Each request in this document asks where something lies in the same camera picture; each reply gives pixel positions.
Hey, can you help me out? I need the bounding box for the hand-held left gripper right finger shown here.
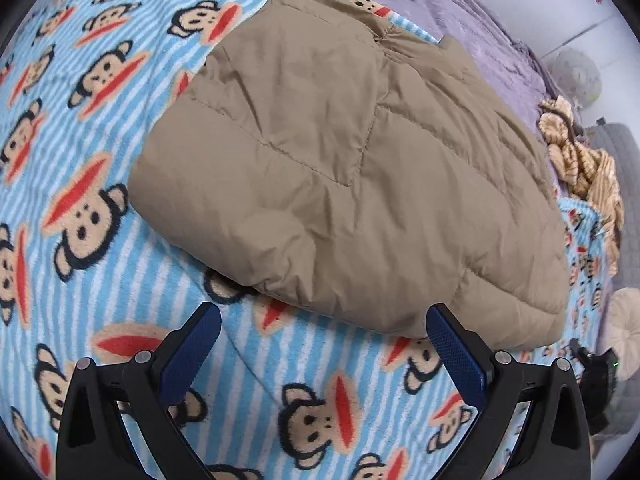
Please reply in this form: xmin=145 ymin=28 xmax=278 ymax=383
xmin=426 ymin=303 xmax=592 ymax=480

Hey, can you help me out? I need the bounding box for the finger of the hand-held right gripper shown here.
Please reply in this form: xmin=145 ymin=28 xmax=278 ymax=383
xmin=570 ymin=339 xmax=595 ymax=386

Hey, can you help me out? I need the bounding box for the khaki puffer jacket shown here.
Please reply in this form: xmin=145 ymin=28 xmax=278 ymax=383
xmin=129 ymin=0 xmax=572 ymax=352

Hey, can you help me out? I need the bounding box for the white round plush toy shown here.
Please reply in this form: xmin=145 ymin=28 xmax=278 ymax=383
xmin=552 ymin=49 xmax=601 ymax=108

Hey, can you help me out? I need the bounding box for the grey chair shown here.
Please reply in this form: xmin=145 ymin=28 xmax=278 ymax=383
xmin=587 ymin=121 xmax=640 ymax=276

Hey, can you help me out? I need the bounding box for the purple bedspread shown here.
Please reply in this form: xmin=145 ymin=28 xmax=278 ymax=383
xmin=400 ymin=0 xmax=566 ymax=196

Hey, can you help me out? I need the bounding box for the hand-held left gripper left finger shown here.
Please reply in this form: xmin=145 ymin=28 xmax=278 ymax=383
xmin=56 ymin=302 xmax=222 ymax=480

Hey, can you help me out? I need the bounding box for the beige striped fleece garment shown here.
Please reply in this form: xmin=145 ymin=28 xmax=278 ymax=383
xmin=539 ymin=95 xmax=626 ymax=233

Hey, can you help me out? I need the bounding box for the monkey print striped blanket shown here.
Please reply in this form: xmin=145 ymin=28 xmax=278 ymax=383
xmin=0 ymin=0 xmax=621 ymax=480

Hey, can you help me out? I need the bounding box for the cream round cushion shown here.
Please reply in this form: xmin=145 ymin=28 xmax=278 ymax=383
xmin=611 ymin=287 xmax=640 ymax=361

